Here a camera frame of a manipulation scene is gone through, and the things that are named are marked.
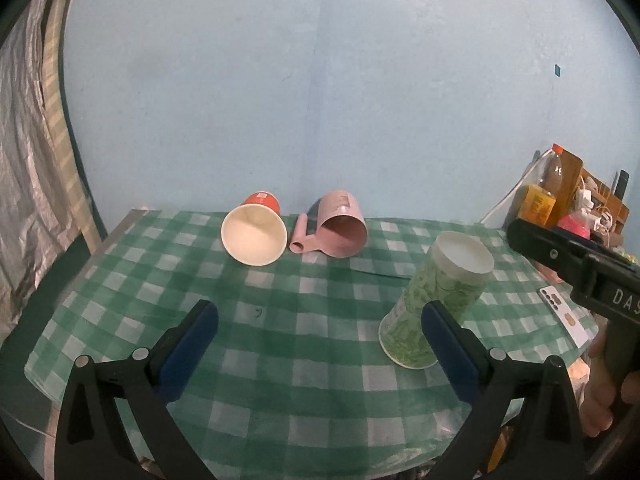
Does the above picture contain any silver foil curtain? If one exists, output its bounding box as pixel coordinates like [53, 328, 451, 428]
[0, 0, 87, 342]

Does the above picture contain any white cable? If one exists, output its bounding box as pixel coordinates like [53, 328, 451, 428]
[479, 152, 542, 224]

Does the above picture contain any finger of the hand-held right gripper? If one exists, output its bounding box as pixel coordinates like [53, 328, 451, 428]
[506, 218, 594, 287]

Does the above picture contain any pink container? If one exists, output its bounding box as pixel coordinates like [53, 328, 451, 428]
[557, 212, 591, 240]

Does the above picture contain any yellow packet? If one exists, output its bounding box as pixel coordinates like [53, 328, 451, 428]
[515, 184, 557, 226]

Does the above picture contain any pink plastic mug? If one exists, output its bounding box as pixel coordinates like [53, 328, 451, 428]
[289, 189, 369, 260]

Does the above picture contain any person's right hand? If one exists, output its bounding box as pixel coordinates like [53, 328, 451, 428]
[578, 332, 617, 437]

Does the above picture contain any brown bottle with red cap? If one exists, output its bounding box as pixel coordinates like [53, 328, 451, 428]
[538, 143, 569, 199]

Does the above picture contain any striped cloth strip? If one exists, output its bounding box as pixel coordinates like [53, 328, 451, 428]
[39, 0, 100, 253]

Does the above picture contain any orange paper cup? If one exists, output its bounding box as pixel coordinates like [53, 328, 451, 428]
[221, 190, 289, 267]

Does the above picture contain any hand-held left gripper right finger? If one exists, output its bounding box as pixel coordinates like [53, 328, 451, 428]
[421, 300, 587, 480]

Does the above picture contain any green patterned paper cup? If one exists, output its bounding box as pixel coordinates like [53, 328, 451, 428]
[378, 231, 496, 370]

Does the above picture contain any green checked tablecloth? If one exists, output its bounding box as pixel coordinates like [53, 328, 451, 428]
[24, 208, 601, 477]

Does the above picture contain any wooden rack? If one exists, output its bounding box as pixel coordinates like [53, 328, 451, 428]
[554, 155, 631, 234]

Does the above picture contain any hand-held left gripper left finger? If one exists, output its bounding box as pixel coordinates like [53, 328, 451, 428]
[54, 299, 220, 480]

